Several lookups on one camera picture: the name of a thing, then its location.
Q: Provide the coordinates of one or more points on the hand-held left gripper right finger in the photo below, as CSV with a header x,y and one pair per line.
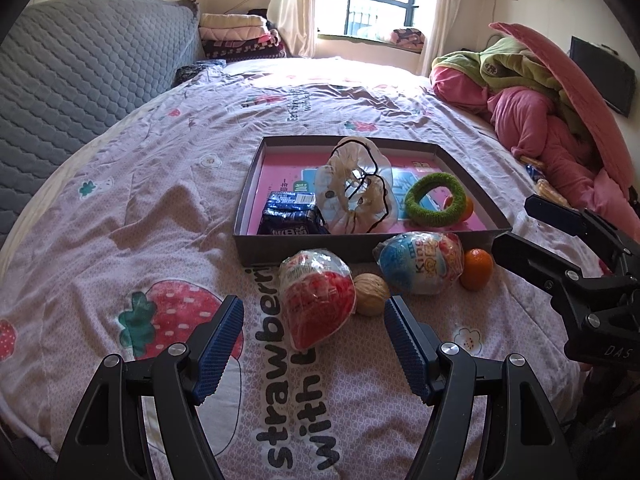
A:
x,y
407,350

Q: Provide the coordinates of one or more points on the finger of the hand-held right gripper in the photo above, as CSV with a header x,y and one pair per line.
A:
x,y
590,230
535,265

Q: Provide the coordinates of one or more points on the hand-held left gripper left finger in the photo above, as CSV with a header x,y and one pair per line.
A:
x,y
220,350

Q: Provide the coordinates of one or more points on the orange tangerine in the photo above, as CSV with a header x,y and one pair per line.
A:
x,y
468,210
477,270

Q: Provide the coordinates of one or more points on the brown walnut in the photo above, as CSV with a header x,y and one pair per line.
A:
x,y
371,294

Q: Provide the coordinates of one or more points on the blue egg-shaped toy packet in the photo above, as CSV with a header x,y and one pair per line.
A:
x,y
415,265

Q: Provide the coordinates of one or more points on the red egg-shaped toy packet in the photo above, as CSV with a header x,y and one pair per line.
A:
x,y
315,305

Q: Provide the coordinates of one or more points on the grey cardboard box tray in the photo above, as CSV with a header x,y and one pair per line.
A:
x,y
260,250

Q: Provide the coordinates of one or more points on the green fuzzy scrunchie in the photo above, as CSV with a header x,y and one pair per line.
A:
x,y
415,205

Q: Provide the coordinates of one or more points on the white scrunchie with black trim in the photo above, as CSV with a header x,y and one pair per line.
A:
x,y
340,175

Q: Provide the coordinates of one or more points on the yellow biscuit packet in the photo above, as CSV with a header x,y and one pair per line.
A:
x,y
552,194

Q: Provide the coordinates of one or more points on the small blue snack packet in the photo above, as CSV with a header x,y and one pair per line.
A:
x,y
536,172

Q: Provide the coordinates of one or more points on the small biscuit packet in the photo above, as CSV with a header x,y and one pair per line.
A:
x,y
531,161

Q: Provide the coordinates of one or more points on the pink quilt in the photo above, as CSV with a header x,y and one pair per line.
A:
x,y
525,110

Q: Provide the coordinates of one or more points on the pink and green blanket pile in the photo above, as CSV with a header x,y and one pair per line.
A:
x,y
565,85

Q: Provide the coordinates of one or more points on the black television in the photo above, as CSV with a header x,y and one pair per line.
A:
x,y
600,75

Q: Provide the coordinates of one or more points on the strawberry printed bed sheet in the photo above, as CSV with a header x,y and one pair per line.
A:
x,y
150,160

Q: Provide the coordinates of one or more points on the patterned windowsill cushion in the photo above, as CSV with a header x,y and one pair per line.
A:
x,y
409,39

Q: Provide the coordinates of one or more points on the cream curtain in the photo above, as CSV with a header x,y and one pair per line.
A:
x,y
295,10
445,15

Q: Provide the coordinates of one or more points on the dark blue cloth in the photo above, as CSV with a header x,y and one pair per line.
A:
x,y
200,71

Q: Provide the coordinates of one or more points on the grey quilted headboard cover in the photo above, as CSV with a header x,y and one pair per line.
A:
x,y
75,85

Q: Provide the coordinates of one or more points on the dark patterned folded blanket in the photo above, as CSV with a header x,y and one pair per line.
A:
x,y
245,47

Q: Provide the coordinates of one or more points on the cream folded quilt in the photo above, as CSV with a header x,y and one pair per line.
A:
x,y
232,25

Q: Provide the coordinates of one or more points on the black bag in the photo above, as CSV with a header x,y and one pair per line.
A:
x,y
257,14

